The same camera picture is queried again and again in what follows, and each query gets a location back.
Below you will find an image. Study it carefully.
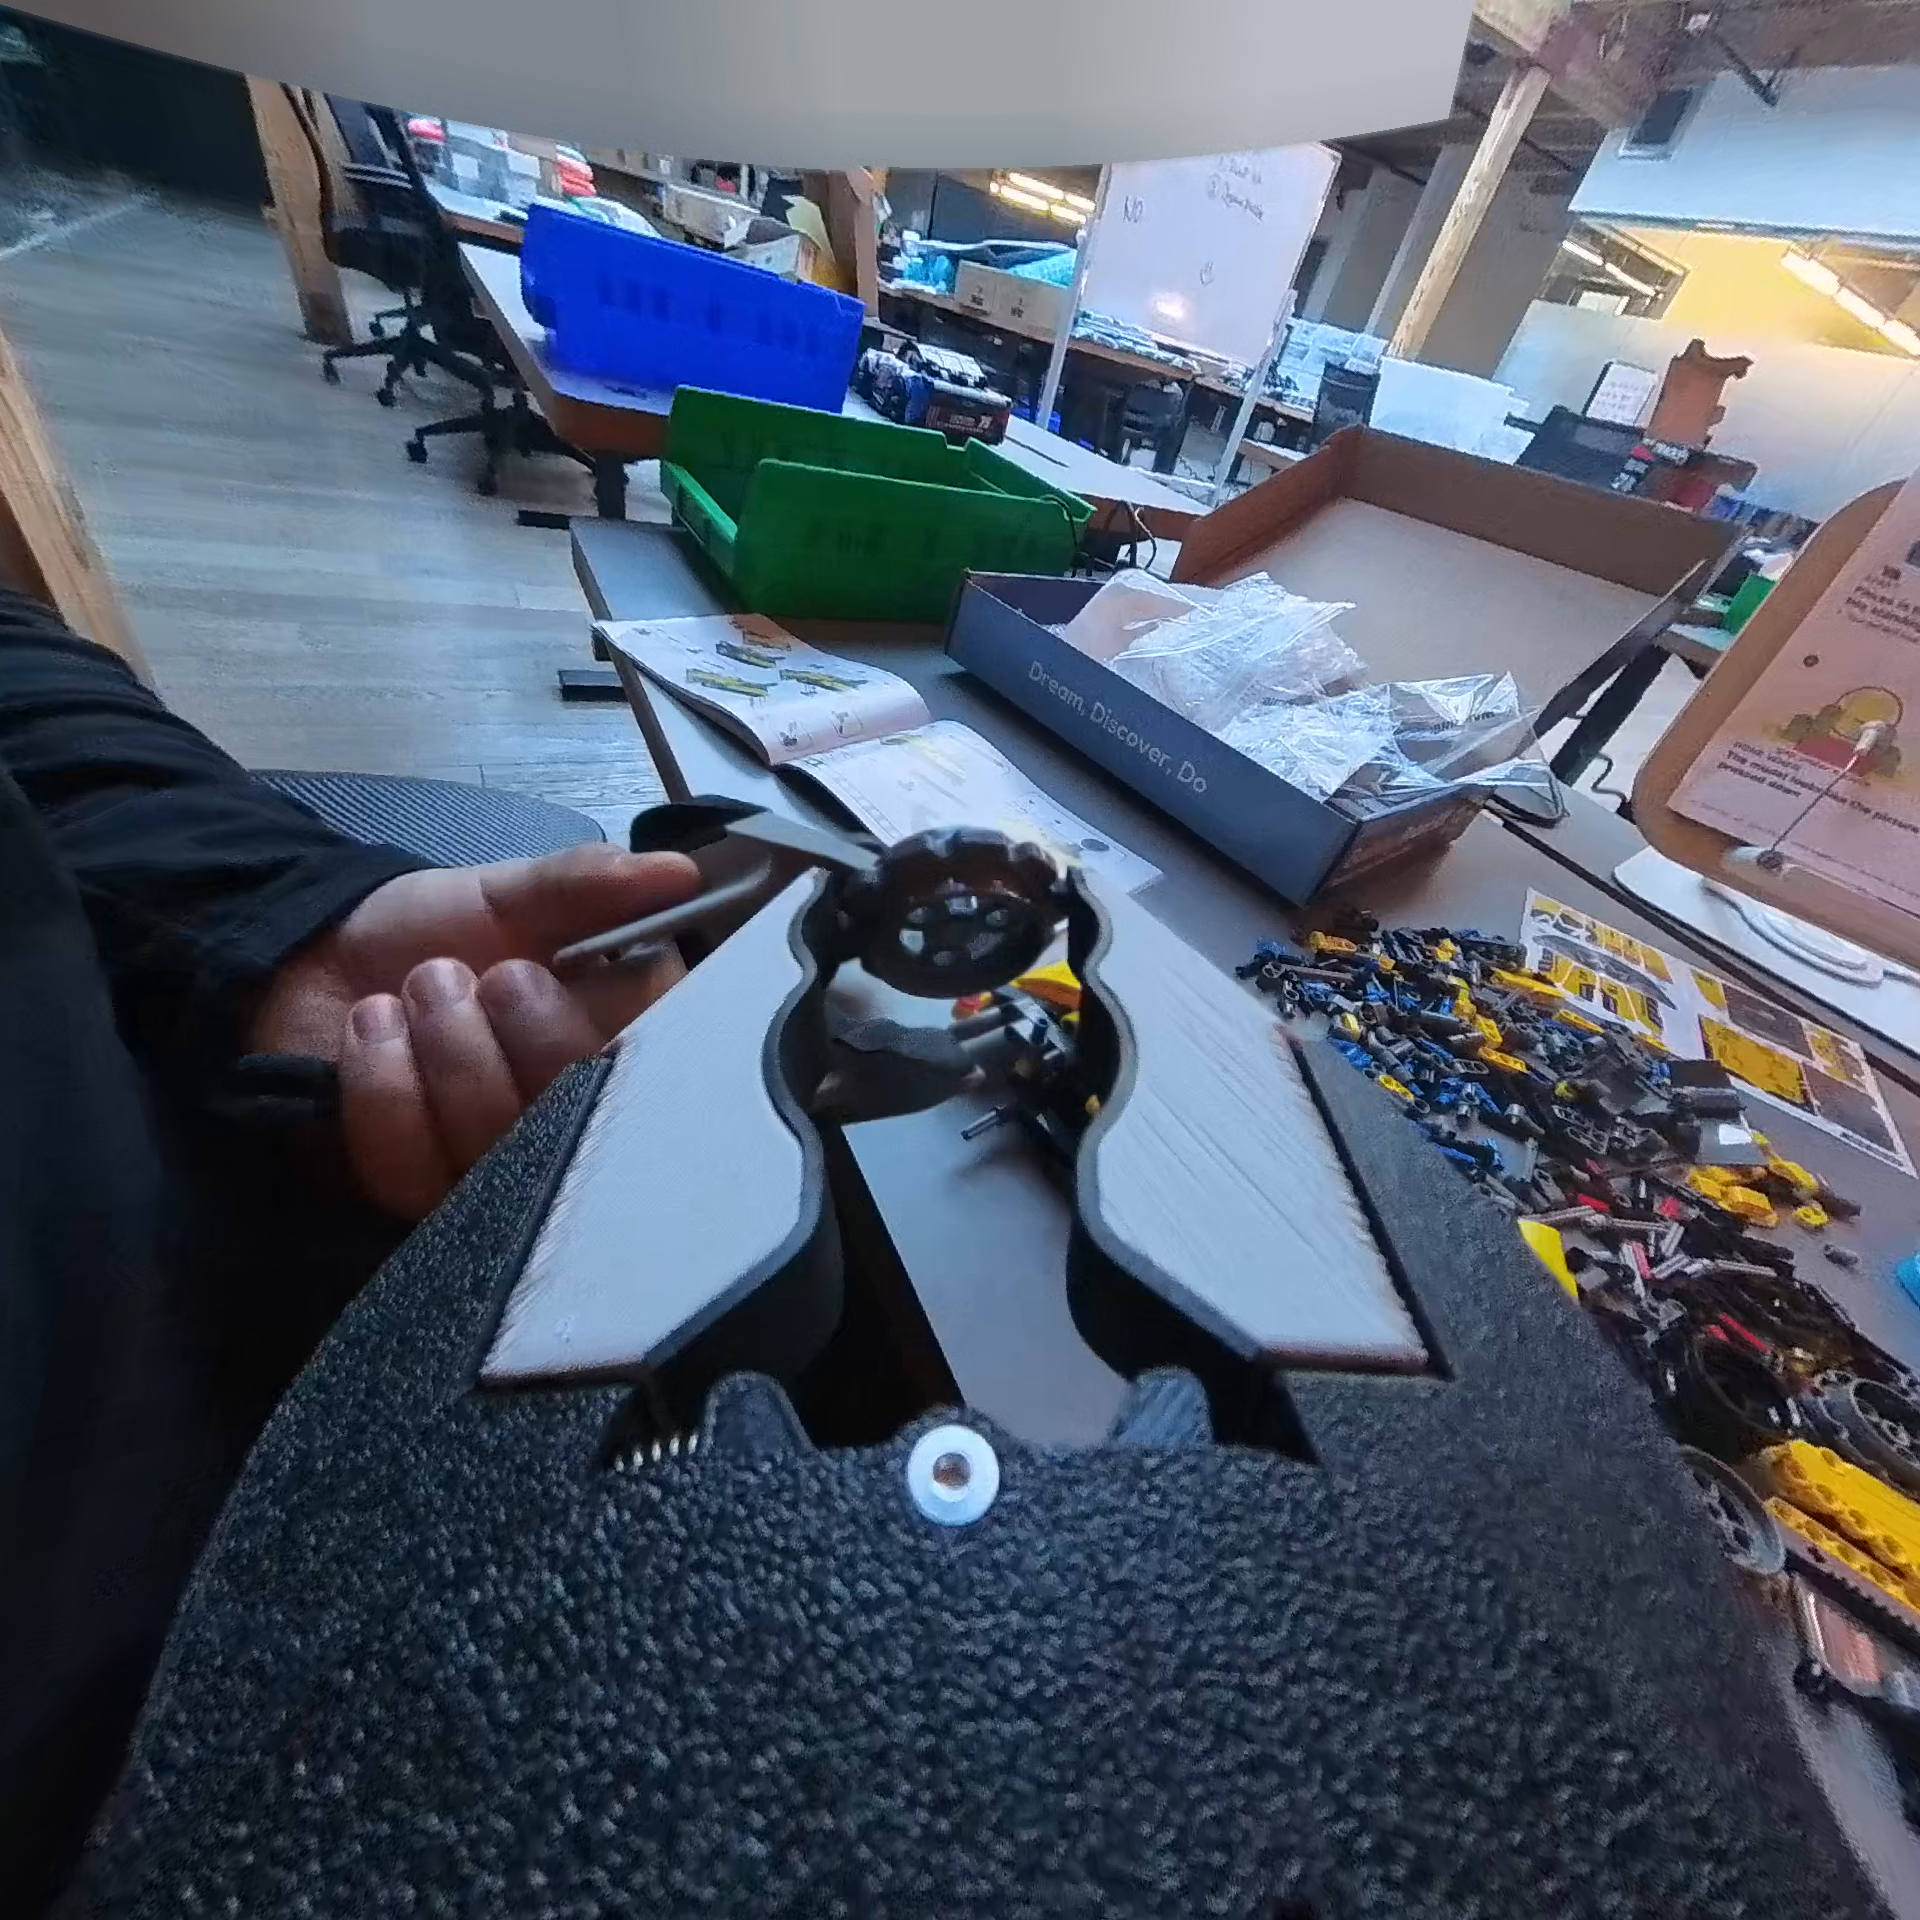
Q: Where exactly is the yellow toy vehicle model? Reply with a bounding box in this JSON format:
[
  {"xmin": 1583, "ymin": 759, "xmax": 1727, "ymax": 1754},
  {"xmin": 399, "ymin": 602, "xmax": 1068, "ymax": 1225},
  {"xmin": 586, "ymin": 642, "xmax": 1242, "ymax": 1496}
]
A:
[{"xmin": 818, "ymin": 961, "xmax": 1101, "ymax": 1175}]

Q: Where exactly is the wooden display board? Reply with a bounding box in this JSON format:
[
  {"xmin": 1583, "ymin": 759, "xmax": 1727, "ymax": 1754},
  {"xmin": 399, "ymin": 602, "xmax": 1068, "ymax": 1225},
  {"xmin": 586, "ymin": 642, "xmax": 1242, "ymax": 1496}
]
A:
[{"xmin": 1631, "ymin": 477, "xmax": 1920, "ymax": 971}]

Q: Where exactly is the white instruction booklet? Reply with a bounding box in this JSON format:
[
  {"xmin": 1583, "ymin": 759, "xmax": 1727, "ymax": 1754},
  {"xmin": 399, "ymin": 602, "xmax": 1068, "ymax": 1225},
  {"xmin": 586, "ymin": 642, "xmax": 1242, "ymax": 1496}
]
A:
[{"xmin": 591, "ymin": 611, "xmax": 1165, "ymax": 902}]

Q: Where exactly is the green plastic bin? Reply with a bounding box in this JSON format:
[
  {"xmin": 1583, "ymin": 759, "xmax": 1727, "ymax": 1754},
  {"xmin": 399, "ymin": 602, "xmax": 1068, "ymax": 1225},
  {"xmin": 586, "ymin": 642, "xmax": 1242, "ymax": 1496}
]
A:
[
  {"xmin": 667, "ymin": 386, "xmax": 1056, "ymax": 499},
  {"xmin": 661, "ymin": 454, "xmax": 1098, "ymax": 626}
]

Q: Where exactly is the person's dark clothing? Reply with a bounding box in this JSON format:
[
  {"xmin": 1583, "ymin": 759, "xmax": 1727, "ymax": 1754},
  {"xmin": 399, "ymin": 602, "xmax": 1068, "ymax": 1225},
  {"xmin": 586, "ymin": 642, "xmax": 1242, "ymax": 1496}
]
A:
[{"xmin": 0, "ymin": 750, "xmax": 450, "ymax": 1920}]

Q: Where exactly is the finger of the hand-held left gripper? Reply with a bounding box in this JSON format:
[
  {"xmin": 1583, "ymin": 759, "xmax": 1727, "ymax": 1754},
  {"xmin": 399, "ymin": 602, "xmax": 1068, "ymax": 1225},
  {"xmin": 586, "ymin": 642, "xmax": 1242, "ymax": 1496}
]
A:
[
  {"xmin": 553, "ymin": 874, "xmax": 819, "ymax": 979},
  {"xmin": 628, "ymin": 797, "xmax": 890, "ymax": 874}
]

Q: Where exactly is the person's left hand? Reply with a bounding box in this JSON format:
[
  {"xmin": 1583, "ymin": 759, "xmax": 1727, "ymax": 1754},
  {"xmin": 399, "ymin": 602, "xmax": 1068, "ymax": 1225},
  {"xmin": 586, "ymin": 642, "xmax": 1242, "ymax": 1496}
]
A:
[{"xmin": 248, "ymin": 840, "xmax": 709, "ymax": 1225}]

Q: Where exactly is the grey toothed wheel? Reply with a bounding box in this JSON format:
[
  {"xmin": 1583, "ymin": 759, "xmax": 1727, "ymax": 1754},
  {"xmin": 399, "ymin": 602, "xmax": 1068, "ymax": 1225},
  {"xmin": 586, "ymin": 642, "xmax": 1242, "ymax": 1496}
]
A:
[
  {"xmin": 831, "ymin": 822, "xmax": 1079, "ymax": 1004},
  {"xmin": 1674, "ymin": 1444, "xmax": 1790, "ymax": 1580}
]

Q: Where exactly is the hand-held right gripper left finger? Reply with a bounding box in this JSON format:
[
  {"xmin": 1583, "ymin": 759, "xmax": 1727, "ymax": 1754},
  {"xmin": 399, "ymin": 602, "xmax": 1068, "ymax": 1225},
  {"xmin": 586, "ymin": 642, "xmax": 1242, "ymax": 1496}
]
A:
[{"xmin": 480, "ymin": 869, "xmax": 849, "ymax": 1411}]

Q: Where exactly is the whiteboard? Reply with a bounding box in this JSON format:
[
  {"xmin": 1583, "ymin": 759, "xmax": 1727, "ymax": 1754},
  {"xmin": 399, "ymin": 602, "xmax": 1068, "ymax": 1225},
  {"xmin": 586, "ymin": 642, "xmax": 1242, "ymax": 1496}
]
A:
[{"xmin": 1073, "ymin": 140, "xmax": 1344, "ymax": 371}]

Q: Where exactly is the black office chair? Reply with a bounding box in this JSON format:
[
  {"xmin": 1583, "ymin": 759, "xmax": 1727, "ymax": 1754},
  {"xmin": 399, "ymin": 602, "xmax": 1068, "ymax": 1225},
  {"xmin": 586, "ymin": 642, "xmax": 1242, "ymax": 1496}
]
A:
[
  {"xmin": 244, "ymin": 766, "xmax": 612, "ymax": 874},
  {"xmin": 320, "ymin": 94, "xmax": 598, "ymax": 499}
]

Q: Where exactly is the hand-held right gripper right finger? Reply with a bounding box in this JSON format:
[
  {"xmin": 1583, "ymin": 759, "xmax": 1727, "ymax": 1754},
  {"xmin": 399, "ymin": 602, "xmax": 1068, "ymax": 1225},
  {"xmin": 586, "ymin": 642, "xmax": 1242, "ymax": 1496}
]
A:
[{"xmin": 1068, "ymin": 869, "xmax": 1432, "ymax": 1378}]

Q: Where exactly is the grey desk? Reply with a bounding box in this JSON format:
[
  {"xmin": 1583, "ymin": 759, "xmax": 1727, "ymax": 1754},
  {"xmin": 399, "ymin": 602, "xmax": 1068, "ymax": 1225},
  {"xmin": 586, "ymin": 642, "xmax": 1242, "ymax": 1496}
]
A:
[{"xmin": 568, "ymin": 517, "xmax": 1920, "ymax": 1816}]

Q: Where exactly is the blue cardboard kit box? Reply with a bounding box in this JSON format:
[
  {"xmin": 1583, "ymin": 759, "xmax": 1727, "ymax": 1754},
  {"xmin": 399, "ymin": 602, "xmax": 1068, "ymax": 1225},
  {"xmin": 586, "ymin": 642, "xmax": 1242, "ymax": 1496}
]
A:
[{"xmin": 941, "ymin": 425, "xmax": 1750, "ymax": 911}]

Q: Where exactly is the white monitor stand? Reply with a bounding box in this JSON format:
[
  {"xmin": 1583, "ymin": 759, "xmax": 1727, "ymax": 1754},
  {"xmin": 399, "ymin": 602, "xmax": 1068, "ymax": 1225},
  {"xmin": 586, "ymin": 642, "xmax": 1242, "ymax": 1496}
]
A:
[{"xmin": 1609, "ymin": 847, "xmax": 1920, "ymax": 1041}]

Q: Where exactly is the clear plastic bag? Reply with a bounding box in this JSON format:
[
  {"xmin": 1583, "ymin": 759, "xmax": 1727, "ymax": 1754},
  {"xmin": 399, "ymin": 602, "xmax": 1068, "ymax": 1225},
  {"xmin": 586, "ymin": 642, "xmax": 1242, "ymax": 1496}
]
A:
[{"xmin": 1051, "ymin": 572, "xmax": 1563, "ymax": 821}]

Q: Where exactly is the yellow sticker sheet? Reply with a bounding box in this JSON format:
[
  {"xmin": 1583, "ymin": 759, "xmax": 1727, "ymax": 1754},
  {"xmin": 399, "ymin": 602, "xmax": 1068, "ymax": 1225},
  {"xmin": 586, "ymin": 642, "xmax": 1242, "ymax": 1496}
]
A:
[{"xmin": 1523, "ymin": 886, "xmax": 1920, "ymax": 1182}]

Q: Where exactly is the black toy tyre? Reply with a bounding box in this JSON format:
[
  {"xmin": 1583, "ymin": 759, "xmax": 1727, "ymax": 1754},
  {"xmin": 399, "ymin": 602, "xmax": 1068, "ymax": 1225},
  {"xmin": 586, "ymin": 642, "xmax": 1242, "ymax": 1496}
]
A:
[{"xmin": 1796, "ymin": 1368, "xmax": 1920, "ymax": 1484}]

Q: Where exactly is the pile of small building pieces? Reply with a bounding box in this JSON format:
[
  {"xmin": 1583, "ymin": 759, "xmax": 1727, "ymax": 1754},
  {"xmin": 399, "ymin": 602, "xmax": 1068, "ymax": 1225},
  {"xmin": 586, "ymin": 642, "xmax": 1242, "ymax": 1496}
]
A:
[{"xmin": 1238, "ymin": 906, "xmax": 1864, "ymax": 1357}]

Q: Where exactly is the blue plastic bin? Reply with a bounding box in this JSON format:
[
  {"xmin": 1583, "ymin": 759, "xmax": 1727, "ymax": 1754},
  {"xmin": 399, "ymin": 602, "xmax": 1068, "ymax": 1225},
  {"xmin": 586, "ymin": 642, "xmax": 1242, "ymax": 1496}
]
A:
[{"xmin": 515, "ymin": 204, "xmax": 868, "ymax": 416}]

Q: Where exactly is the black wheel rim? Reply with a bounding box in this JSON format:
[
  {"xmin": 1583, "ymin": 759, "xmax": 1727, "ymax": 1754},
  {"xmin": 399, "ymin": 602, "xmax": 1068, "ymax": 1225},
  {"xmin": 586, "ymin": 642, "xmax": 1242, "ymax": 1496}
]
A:
[{"xmin": 1662, "ymin": 1320, "xmax": 1806, "ymax": 1446}]

